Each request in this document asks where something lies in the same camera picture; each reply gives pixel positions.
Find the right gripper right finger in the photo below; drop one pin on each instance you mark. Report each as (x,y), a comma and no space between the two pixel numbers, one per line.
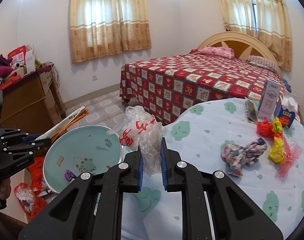
(180,176)

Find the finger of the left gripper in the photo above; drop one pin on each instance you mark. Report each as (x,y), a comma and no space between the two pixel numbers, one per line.
(30,138)
(40,144)

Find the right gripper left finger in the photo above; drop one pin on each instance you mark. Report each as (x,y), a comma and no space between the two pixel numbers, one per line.
(126,177)

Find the white orange wrapper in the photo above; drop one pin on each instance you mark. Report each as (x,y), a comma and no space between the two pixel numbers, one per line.
(55,132)

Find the purple snack bag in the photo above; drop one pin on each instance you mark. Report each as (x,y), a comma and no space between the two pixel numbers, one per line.
(69,176)

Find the teal trash bin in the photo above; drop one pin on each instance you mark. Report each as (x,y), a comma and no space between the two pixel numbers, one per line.
(83,149)

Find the clear plastic bag red print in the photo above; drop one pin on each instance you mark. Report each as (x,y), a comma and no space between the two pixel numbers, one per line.
(140,130)

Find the patterned wrapper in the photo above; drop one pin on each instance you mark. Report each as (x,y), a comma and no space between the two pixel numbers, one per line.
(236,156)

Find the pink plastic wrap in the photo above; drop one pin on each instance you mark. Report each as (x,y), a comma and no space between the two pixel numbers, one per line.
(292,153)

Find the left human hand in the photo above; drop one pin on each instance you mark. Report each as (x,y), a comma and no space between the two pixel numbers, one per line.
(5,188)

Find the wooden dresser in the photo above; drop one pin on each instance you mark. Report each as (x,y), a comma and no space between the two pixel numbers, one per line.
(33,104)

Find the red plastic bag on floor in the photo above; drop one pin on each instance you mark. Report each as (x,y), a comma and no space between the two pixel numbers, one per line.
(28,192)

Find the purple clothes pile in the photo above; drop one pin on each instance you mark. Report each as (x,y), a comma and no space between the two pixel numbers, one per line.
(5,66)

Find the white carton box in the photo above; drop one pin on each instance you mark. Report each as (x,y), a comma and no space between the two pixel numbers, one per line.
(30,59)

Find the red cardboard box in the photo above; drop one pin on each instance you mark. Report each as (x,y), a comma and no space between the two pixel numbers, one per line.
(17,56)

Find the cloud pattern tablecloth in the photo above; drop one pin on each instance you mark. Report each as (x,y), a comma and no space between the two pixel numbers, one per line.
(199,135)

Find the bed with red quilt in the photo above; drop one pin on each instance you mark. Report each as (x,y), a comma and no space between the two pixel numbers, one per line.
(168,86)

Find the tall white milk carton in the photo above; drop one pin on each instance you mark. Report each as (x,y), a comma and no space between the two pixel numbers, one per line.
(268,99)

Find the blue drink carton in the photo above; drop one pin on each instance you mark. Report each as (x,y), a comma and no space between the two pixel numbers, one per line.
(286,108)

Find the pink pillow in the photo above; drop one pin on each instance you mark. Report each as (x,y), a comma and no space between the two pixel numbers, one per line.
(224,52)

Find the plaid pillow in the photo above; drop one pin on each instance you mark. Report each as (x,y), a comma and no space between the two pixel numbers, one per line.
(263,63)

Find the left beige curtain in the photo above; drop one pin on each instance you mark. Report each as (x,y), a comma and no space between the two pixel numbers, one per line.
(100,28)

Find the beige curtain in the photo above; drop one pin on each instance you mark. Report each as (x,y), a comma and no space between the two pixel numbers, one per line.
(100,28)
(265,20)

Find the wooden bed headboard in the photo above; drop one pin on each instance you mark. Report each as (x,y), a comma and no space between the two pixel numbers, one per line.
(243,45)

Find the right beige curtain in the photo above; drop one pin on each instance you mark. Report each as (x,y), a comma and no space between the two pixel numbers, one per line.
(265,20)

